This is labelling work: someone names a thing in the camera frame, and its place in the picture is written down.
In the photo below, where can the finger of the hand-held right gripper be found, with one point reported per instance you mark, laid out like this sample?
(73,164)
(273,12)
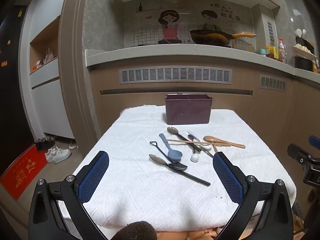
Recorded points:
(315,140)
(297,153)

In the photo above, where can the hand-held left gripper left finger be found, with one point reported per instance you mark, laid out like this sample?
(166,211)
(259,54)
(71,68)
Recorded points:
(93,177)

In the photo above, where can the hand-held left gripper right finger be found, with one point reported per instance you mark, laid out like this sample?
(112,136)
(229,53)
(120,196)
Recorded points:
(227,177)

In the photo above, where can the white ceramic spoon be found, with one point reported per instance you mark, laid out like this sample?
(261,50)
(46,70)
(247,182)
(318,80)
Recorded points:
(207,148)

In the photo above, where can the blue plastic spoon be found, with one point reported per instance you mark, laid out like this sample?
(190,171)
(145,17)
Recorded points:
(175,155)

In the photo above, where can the wooden chopstick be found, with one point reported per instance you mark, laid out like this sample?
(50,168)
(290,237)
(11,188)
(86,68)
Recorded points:
(180,141)

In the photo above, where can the purple plastic utensil holder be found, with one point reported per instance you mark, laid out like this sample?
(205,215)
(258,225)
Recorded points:
(187,110)

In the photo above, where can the white sneaker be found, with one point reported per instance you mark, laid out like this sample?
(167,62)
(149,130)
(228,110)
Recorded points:
(51,153)
(63,155)

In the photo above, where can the wooden kitchen cabinet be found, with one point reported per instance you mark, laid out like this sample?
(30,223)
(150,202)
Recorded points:
(270,120)

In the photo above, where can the white textured cloth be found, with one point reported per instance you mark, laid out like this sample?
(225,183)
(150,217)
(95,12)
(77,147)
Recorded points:
(140,200)

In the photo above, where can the black shoes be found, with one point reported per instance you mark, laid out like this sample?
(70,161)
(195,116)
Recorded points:
(45,145)

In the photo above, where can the dark fuzzy object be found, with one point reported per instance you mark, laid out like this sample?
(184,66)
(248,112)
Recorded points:
(135,231)

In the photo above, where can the red doormat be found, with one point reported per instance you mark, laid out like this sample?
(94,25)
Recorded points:
(22,172)

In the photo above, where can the small grey vent grille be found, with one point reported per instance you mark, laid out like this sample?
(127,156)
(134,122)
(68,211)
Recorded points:
(272,82)

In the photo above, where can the person's legs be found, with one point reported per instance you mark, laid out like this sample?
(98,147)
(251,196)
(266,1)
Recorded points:
(185,235)

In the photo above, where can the black pot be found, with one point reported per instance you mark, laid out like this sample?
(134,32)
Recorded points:
(303,63)

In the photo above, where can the white storage cabinet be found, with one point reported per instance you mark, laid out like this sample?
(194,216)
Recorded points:
(50,100)

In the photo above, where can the black caddy with white spoons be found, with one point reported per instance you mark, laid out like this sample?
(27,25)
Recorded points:
(303,41)

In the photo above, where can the teal-capped small jar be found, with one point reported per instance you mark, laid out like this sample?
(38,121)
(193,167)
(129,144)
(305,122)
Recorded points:
(263,52)

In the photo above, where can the long grey vent grille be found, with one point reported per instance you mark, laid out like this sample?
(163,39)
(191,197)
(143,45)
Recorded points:
(175,75)

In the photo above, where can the black fridge with magnets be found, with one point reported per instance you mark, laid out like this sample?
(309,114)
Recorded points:
(12,92)

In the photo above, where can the pile of small packages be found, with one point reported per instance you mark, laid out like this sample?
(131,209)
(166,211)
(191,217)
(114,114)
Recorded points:
(47,57)

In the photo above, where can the speckled kitchen countertop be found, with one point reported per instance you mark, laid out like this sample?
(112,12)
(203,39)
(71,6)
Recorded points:
(150,53)

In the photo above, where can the white wall appliance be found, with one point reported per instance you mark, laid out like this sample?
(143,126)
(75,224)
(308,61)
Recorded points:
(268,30)

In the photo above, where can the cartoon couple wall sticker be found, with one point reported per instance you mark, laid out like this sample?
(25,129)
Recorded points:
(170,27)

